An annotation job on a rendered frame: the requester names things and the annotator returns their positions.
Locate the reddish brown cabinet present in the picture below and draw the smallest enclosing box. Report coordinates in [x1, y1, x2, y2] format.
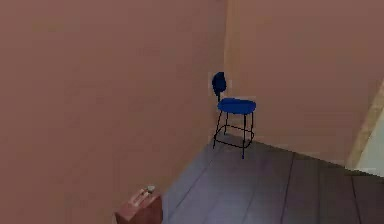
[114, 188, 164, 224]

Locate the blue chair with black legs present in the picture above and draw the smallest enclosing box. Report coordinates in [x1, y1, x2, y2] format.
[211, 71, 257, 160]

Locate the pale room door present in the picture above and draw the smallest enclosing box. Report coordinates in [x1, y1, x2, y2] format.
[345, 78, 384, 178]

